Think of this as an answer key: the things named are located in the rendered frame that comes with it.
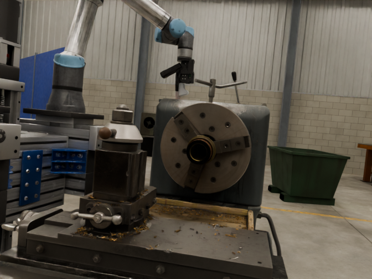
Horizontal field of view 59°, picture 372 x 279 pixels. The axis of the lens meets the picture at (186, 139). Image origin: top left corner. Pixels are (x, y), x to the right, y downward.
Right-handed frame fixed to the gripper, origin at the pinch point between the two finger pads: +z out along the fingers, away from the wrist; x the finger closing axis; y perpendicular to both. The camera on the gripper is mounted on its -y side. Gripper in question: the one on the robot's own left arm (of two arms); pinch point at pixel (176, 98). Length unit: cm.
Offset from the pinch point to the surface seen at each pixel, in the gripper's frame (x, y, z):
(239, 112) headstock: -34.0, 32.4, 5.7
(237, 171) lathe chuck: -50, 34, 26
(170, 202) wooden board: -58, 14, 38
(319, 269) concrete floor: 135, 108, 128
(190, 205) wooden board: -58, 20, 38
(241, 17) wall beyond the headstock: 949, -18, -343
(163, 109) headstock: -34.5, 2.4, 7.0
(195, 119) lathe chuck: -50, 18, 10
